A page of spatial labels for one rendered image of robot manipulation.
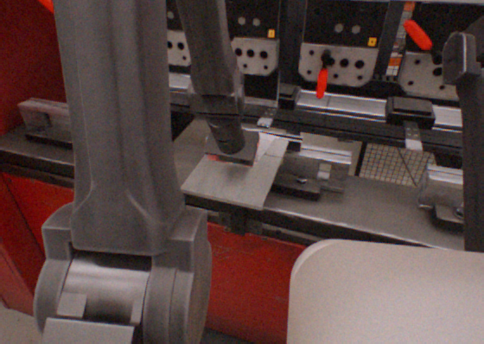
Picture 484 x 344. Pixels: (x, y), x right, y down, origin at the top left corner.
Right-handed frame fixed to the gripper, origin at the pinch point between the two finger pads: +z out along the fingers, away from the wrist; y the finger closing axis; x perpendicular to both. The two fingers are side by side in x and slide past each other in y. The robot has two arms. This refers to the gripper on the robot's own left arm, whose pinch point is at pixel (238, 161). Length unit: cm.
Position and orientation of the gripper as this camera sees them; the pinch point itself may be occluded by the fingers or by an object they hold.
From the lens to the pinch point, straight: 75.0
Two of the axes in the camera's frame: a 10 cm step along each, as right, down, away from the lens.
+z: 1.5, 4.3, 8.9
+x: -2.6, 8.9, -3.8
